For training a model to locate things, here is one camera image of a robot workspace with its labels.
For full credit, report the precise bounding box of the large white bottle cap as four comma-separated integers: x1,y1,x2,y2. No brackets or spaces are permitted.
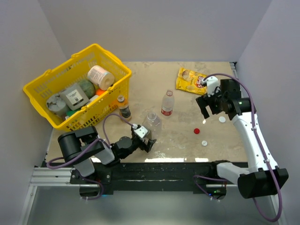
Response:
218,116,226,123

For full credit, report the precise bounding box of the wide clear plastic bottle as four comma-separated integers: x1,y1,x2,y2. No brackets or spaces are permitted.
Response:
142,112,162,139

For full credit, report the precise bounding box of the red label water bottle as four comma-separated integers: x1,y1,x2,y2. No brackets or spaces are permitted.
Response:
161,90,175,116

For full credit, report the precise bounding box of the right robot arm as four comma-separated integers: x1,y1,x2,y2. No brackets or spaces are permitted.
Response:
196,76,289,199

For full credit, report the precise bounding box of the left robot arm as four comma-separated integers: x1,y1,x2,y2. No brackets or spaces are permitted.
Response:
58,125,156,184

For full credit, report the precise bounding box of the red bottle cap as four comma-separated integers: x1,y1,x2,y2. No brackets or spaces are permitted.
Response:
194,128,200,134

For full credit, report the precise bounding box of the orange juice bottle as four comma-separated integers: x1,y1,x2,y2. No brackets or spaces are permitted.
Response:
117,95,131,121

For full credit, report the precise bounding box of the yellow chips bag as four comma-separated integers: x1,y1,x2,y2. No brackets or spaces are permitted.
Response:
175,67,207,96

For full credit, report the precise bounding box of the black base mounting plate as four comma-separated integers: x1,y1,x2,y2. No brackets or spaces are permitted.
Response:
41,161,237,195

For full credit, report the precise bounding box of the orange item in basket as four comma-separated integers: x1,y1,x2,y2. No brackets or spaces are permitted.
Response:
96,89,106,96

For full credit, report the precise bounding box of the green melon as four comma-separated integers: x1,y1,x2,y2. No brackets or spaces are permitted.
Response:
78,79,96,99

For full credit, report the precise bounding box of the grey box with label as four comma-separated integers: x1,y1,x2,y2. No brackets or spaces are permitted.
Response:
59,83,89,111

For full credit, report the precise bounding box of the pink toilet paper roll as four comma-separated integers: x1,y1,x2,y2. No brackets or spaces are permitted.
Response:
87,65,115,90

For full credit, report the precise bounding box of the grey crumpled pouch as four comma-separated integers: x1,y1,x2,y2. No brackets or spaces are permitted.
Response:
46,93,69,117

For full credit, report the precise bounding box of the yellow plastic shopping basket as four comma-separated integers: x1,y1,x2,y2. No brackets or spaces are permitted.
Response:
23,44,132,132

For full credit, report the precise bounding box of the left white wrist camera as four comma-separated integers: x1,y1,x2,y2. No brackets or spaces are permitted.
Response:
132,124,150,141

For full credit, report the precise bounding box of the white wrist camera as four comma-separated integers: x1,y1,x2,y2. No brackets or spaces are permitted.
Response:
201,76,220,97
132,124,150,141

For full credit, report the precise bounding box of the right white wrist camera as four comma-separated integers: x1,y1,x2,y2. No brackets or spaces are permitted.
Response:
201,76,220,97

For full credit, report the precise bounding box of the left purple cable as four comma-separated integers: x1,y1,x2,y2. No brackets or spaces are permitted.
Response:
46,113,138,200

